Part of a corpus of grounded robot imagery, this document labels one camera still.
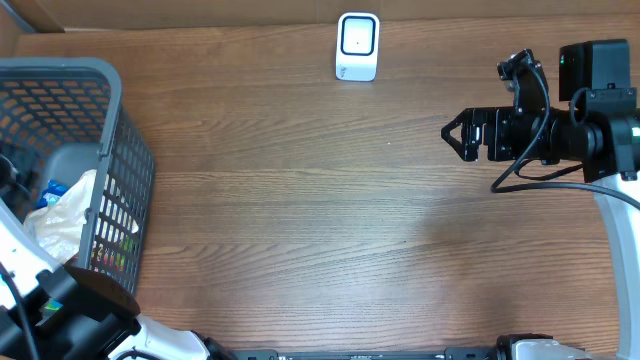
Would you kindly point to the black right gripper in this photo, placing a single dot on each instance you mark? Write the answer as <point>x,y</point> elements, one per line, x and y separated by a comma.
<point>496,118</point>

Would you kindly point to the beige paper pouch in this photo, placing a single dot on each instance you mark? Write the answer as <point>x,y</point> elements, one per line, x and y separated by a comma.
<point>58,228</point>

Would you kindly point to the blue snack bar wrapper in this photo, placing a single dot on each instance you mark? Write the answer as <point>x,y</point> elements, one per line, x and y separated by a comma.
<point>51,194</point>

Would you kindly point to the Haribo gummy worms bag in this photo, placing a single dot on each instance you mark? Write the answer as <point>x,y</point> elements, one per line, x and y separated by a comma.
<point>120,256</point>

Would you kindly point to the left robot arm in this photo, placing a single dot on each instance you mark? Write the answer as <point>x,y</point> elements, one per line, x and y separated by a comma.
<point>53,311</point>

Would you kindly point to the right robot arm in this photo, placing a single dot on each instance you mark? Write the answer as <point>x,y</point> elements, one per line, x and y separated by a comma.
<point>592,146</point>

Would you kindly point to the white barcode scanner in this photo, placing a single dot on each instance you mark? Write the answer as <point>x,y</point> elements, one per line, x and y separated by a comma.
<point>357,47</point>

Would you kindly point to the grey plastic mesh basket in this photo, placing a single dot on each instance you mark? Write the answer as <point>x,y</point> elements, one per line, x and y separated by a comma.
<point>61,117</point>

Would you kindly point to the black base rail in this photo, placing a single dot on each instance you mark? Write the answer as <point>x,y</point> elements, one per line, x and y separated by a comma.
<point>450,353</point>

